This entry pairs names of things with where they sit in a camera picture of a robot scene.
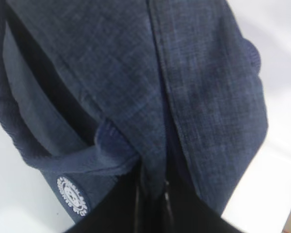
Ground navy blue lunch bag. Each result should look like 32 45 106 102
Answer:
0 0 268 228

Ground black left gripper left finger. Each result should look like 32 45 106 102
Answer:
67 169 145 233

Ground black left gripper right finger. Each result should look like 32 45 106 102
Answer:
162 167 241 233

